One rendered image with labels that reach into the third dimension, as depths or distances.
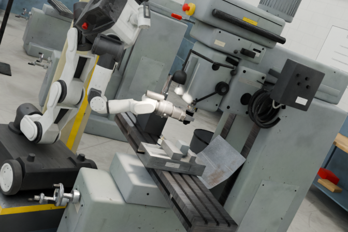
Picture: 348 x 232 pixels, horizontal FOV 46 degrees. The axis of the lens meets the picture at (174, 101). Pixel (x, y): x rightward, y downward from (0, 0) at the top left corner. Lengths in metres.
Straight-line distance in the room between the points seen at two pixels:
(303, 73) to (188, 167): 0.76
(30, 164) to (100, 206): 0.60
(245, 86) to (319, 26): 5.65
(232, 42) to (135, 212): 0.99
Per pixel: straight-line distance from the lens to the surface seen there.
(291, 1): 2.25
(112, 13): 2.18
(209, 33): 2.04
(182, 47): 9.95
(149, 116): 2.56
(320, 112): 2.44
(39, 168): 2.57
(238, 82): 2.16
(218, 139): 2.58
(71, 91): 2.55
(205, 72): 2.07
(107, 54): 2.12
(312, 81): 2.10
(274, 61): 2.26
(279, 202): 2.59
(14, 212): 2.56
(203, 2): 1.99
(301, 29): 8.05
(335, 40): 7.43
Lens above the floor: 1.78
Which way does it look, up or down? 13 degrees down
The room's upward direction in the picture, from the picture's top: 23 degrees clockwise
